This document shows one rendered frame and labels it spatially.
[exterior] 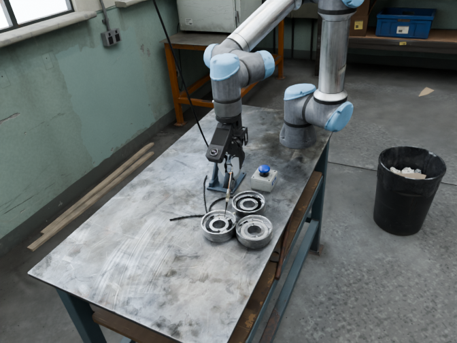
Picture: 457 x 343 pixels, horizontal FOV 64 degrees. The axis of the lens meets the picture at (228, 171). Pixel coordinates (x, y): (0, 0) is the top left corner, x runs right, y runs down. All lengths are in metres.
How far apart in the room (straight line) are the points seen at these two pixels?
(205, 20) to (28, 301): 2.40
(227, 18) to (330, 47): 2.00
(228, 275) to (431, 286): 1.36
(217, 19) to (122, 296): 2.59
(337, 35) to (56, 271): 1.08
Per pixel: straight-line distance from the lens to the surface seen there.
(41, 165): 2.60
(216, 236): 1.05
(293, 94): 1.40
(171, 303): 0.97
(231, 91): 0.95
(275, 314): 1.60
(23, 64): 2.46
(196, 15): 3.32
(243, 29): 1.15
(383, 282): 2.09
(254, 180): 1.24
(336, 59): 1.28
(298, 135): 1.46
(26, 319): 2.21
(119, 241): 1.16
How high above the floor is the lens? 1.56
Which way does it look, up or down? 34 degrees down
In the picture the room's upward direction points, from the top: 5 degrees counter-clockwise
